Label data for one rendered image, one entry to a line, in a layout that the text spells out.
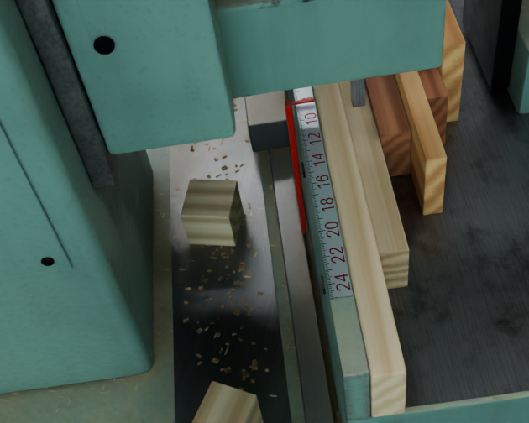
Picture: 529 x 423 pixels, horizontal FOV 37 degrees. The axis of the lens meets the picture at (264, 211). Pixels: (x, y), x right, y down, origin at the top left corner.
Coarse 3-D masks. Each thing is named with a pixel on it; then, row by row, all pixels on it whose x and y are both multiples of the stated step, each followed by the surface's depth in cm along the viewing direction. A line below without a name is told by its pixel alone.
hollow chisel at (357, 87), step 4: (356, 80) 55; (360, 80) 55; (352, 84) 55; (356, 84) 55; (360, 84) 55; (352, 88) 55; (356, 88) 55; (360, 88) 55; (364, 88) 55; (352, 92) 56; (356, 92) 56; (360, 92) 56; (364, 92) 56; (352, 96) 56; (356, 96) 56; (360, 96) 56; (364, 96) 56; (352, 100) 56; (356, 100) 56; (360, 100) 56; (364, 100) 56; (352, 104) 57; (356, 104) 56; (360, 104) 56; (364, 104) 57
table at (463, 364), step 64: (448, 0) 71; (448, 128) 61; (512, 128) 60; (448, 192) 57; (512, 192) 56; (448, 256) 54; (512, 256) 53; (448, 320) 50; (512, 320) 50; (448, 384) 48; (512, 384) 47
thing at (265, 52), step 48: (240, 0) 46; (288, 0) 46; (336, 0) 46; (384, 0) 46; (432, 0) 47; (240, 48) 48; (288, 48) 48; (336, 48) 49; (384, 48) 49; (432, 48) 49; (240, 96) 51
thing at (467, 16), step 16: (464, 0) 66; (480, 0) 62; (496, 0) 58; (512, 0) 56; (464, 16) 67; (480, 16) 62; (496, 16) 58; (512, 16) 57; (480, 32) 63; (496, 32) 59; (512, 32) 58; (480, 48) 64; (496, 48) 59; (512, 48) 60; (480, 64) 64; (496, 64) 61; (496, 80) 62
